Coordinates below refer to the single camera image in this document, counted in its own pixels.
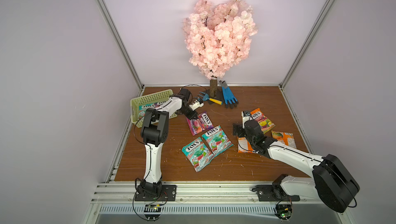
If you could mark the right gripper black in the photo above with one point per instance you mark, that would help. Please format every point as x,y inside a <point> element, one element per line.
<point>239,129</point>

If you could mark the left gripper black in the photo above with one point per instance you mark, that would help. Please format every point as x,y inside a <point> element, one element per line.
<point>192,115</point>

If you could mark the purple Fox's berries candy bag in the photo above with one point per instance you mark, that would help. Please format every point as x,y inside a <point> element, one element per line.
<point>201,124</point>

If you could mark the green mint blossom candy bag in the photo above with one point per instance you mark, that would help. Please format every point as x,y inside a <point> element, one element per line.
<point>217,140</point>

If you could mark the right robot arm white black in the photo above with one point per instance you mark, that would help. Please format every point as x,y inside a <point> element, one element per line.
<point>327,178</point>

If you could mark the light green plastic basket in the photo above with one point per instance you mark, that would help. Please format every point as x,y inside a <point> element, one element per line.
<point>147,99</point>

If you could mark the orange Fox's fruits candy bag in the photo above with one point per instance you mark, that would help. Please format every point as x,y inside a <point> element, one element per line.
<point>265,124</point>

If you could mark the orange fruits candy bag face-down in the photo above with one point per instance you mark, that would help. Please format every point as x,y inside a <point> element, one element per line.
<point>285,138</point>

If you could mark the blue grey gardening glove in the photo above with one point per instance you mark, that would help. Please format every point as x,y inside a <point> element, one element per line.
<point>229,99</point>

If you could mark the artificial pink blossom tree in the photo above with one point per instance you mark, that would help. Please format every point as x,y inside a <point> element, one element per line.
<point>219,37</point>

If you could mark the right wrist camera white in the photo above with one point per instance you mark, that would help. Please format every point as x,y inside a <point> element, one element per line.
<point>246,116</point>

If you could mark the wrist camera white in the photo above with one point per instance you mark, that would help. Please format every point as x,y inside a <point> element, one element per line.
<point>246,116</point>
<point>198,103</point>

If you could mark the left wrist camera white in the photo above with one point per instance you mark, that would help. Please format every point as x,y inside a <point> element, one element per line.
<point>198,103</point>

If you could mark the teal garden fork yellow handle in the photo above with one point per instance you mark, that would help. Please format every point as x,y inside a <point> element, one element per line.
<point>206,97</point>

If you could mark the right circuit board with cables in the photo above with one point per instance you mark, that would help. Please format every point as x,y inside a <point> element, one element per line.
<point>283,211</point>

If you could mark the circuit board with cables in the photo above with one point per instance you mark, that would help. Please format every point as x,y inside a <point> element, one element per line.
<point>150,212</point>
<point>283,211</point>

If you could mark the left circuit board with cables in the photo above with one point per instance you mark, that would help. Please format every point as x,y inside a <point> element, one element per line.
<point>150,212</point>

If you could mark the aluminium front rail base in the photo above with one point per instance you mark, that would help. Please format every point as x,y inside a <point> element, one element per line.
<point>193,198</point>

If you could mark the aluminium corner frame post left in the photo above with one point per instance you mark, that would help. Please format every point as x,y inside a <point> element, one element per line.
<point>118,40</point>

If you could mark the aluminium corner frame post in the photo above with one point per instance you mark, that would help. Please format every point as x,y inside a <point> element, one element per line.
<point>118,40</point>
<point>309,39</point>

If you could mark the aluminium corner frame post right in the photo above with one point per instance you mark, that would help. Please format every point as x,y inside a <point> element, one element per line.
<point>309,39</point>

